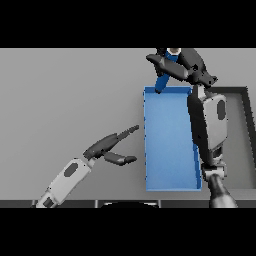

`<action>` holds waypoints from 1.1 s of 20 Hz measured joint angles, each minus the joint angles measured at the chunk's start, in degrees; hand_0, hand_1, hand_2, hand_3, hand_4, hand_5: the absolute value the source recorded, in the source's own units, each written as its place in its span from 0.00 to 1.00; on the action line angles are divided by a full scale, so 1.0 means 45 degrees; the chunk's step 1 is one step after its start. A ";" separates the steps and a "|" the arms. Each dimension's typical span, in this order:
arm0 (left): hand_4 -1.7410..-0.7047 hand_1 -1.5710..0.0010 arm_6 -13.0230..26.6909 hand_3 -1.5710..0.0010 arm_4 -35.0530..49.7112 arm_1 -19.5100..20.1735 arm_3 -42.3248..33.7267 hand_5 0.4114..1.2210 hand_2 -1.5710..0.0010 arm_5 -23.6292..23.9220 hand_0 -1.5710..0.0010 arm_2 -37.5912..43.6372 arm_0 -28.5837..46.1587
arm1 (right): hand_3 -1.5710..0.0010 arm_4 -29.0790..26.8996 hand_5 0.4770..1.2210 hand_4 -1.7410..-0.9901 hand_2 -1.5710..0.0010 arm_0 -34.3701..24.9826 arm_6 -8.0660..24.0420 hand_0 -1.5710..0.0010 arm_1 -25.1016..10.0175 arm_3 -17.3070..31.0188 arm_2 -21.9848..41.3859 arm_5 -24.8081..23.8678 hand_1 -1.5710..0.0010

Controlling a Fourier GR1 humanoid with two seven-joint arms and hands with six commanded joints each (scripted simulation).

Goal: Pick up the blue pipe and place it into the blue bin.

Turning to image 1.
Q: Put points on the dark grey bin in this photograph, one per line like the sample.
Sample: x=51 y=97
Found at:
x=241 y=133

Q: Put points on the blue bin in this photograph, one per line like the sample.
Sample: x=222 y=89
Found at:
x=170 y=140

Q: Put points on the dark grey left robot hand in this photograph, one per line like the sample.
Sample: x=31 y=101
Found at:
x=101 y=146

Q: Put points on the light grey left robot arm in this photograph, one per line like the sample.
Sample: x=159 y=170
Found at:
x=65 y=181

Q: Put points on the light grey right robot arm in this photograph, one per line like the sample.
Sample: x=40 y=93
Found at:
x=210 y=133

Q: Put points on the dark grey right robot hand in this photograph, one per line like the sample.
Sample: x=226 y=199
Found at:
x=186 y=68

